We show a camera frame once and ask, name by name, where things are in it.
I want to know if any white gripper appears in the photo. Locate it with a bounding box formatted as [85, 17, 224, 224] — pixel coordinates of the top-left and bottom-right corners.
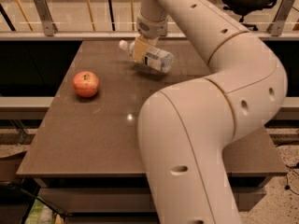
[133, 13, 168, 63]

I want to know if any clear blue-labelled plastic bottle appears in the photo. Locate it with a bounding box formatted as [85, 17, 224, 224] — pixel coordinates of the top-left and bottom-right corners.
[119, 40, 174, 74]

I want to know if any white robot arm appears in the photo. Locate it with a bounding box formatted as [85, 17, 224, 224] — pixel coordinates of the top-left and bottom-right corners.
[138, 0, 287, 224]

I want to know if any red apple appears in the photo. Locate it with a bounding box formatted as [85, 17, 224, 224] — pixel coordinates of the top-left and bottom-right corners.
[72, 71, 100, 98]

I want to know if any glass railing with metal posts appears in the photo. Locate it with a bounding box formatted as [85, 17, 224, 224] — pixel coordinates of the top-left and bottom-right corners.
[0, 0, 299, 40]

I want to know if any green white package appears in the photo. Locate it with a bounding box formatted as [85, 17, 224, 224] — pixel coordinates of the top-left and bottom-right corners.
[24, 201, 54, 224]

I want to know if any black floor cable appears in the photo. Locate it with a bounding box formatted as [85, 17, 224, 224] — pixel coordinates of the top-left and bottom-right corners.
[276, 140, 299, 198]

